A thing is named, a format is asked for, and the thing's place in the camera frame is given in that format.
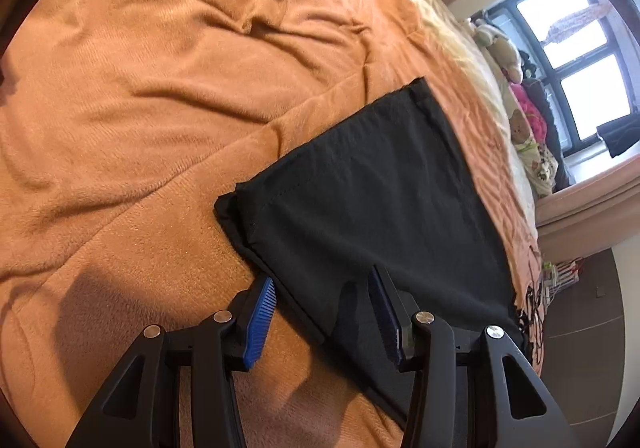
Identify pink hanging garment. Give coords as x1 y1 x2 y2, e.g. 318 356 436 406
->
542 3 613 45

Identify black cables on bed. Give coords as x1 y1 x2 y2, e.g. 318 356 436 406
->
514 267 549 364

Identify black plush toy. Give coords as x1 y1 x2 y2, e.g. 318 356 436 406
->
518 49 539 80

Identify pink plush toy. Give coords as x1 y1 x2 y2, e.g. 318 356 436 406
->
510 83 547 142

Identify bear print cushion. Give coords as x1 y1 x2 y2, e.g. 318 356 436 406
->
497 71 558 198

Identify orange fleece blanket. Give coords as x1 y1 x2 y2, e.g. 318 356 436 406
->
1 0 544 447

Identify right pink curtain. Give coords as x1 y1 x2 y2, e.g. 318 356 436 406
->
536 156 640 264

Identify black framed window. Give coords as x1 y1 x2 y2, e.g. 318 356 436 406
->
486 0 639 154

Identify beige plush toy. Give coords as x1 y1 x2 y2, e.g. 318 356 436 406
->
474 19 524 84

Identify dark hanging garment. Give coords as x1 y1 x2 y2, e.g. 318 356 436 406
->
597 112 640 158

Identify black pants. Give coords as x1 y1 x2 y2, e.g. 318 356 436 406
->
214 78 527 423

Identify white bedside drawer cabinet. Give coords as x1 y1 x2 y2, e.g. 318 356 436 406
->
542 257 584 295

